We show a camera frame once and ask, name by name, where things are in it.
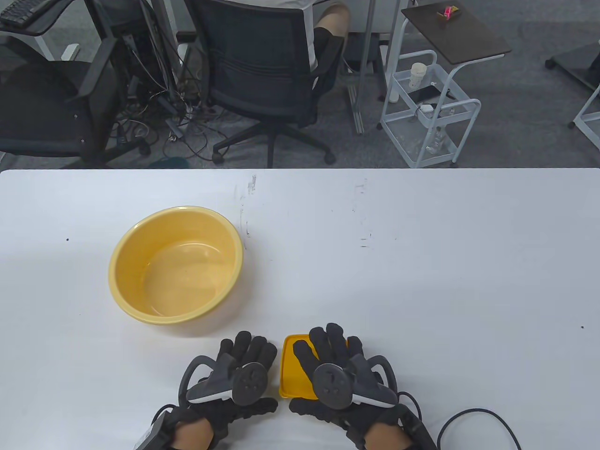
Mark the tangle of floor cables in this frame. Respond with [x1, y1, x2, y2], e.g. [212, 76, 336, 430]
[110, 28, 230, 162]

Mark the person's left hand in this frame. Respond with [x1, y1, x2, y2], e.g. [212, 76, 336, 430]
[162, 330, 279, 439]

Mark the black mesh office chair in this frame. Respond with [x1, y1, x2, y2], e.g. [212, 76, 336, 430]
[185, 0, 345, 165]

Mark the grey left hand controller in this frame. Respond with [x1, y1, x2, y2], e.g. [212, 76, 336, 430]
[179, 352, 270, 406]

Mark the black wrist camera band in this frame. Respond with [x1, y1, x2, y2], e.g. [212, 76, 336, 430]
[398, 407, 439, 450]
[134, 412, 176, 450]

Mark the black table base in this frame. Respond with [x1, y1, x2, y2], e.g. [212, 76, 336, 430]
[545, 41, 600, 90]

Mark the orange container lid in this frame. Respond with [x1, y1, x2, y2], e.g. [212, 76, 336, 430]
[279, 334, 350, 400]

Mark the grey metal desk leg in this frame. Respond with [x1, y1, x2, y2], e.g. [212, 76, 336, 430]
[347, 0, 378, 135]

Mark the black keyboard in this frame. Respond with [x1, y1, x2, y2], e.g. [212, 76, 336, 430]
[0, 0, 48, 26]

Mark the white rolling cart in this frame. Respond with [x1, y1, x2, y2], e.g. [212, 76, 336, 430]
[379, 49, 482, 168]

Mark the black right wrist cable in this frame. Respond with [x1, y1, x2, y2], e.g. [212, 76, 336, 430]
[437, 409, 521, 450]

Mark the white table frame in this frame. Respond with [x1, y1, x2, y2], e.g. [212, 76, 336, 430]
[568, 87, 600, 151]

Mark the clear plastic bottle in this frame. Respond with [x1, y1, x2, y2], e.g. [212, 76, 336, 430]
[424, 126, 446, 155]

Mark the grey keyboard desk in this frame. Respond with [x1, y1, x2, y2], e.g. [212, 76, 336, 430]
[0, 0, 78, 61]

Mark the black right wrist camera band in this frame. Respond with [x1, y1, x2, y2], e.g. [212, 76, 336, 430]
[398, 407, 439, 450]

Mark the grey hand controller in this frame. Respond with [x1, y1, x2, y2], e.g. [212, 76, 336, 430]
[312, 354, 400, 408]
[179, 352, 270, 406]

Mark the yellow plastic basin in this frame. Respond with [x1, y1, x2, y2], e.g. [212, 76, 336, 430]
[108, 205, 245, 325]

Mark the grey right hand controller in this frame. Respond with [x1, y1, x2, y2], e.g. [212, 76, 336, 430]
[312, 354, 400, 408]

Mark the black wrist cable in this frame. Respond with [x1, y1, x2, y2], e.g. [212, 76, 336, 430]
[149, 403, 178, 425]
[437, 409, 521, 450]

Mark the black padded office chair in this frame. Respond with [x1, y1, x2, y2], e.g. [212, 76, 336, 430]
[0, 37, 151, 168]

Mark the dark brown side table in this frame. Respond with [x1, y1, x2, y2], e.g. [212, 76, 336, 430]
[401, 0, 512, 65]

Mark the person's right hand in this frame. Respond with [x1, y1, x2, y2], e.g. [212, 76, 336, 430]
[288, 322, 415, 450]

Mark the black computer tower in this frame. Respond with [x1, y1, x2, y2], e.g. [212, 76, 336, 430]
[91, 0, 162, 94]

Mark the black left wrist camera band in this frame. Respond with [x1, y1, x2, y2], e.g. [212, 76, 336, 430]
[134, 412, 176, 450]

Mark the person's left forearm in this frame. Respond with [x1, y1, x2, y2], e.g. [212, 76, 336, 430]
[173, 417, 215, 450]

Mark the black phone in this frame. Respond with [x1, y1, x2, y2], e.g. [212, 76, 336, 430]
[407, 84, 456, 105]

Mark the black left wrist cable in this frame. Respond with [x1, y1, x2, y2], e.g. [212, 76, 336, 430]
[149, 403, 178, 425]

